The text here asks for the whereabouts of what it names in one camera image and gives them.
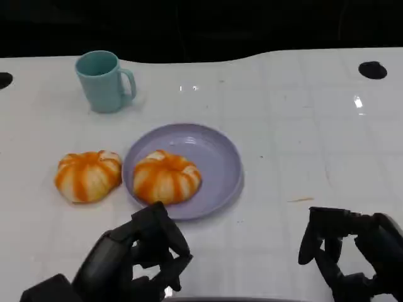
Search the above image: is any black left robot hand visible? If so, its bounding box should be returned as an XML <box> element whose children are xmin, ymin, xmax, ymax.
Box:
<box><xmin>72</xmin><ymin>201</ymin><xmax>193</xmax><ymax>302</ymax></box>

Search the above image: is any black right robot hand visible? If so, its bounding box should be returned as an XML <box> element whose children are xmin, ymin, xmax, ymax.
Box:
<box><xmin>298</xmin><ymin>206</ymin><xmax>403</xmax><ymax>302</ymax></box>

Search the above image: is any orange white toy bread roll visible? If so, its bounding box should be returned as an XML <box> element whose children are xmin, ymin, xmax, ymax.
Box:
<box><xmin>54</xmin><ymin>150</ymin><xmax>123</xmax><ymax>204</ymax></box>
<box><xmin>132</xmin><ymin>149</ymin><xmax>202</xmax><ymax>205</ymax></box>

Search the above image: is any lilac plate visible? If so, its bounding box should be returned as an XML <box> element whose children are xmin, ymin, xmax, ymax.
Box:
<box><xmin>122</xmin><ymin>123</ymin><xmax>245</xmax><ymax>221</ymax></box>

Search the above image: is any pale green mug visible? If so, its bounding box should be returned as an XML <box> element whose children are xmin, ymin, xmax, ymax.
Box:
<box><xmin>74</xmin><ymin>50</ymin><xmax>137</xmax><ymax>113</ymax></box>

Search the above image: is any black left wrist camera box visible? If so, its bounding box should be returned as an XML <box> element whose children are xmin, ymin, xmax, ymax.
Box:
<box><xmin>20</xmin><ymin>273</ymin><xmax>82</xmax><ymax>302</ymax></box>

